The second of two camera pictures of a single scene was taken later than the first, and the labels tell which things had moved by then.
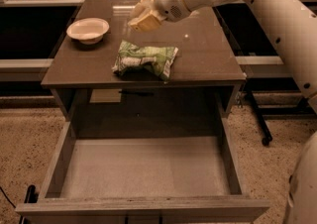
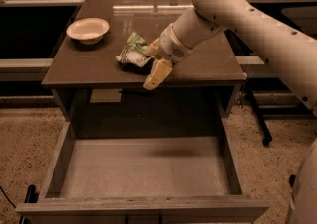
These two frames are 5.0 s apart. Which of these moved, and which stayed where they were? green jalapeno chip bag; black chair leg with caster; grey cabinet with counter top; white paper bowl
Moved: green jalapeno chip bag
Stayed: white paper bowl; grey cabinet with counter top; black chair leg with caster
